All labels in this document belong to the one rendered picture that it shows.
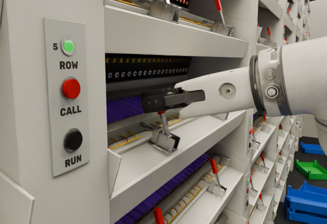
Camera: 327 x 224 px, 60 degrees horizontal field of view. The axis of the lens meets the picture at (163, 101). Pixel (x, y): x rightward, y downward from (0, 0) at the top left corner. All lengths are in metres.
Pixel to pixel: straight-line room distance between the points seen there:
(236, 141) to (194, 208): 0.29
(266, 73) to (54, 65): 0.22
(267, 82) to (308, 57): 0.05
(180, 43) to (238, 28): 0.43
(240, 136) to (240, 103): 0.53
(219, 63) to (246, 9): 0.16
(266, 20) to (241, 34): 0.72
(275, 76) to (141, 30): 0.16
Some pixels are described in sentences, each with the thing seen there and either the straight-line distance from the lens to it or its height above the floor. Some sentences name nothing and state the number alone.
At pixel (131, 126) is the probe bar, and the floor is 0.97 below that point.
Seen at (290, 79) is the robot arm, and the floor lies 1.05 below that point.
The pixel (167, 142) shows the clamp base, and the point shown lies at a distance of 0.43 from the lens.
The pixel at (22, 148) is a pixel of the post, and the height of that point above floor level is 1.01.
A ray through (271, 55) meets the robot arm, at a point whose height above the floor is 1.08.
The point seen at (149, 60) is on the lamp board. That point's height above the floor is 1.07.
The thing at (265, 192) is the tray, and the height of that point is 0.37.
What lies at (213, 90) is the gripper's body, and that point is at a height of 1.04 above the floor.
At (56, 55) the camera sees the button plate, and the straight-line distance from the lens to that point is 0.23.
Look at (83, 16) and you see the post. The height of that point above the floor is 1.11.
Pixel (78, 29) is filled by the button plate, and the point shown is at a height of 1.10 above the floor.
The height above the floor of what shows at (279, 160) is 0.38.
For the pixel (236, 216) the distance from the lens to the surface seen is 0.96.
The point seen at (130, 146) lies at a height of 0.95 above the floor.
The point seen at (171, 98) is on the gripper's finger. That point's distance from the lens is 0.36.
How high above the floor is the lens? 1.07
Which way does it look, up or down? 8 degrees down
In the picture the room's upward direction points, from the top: straight up
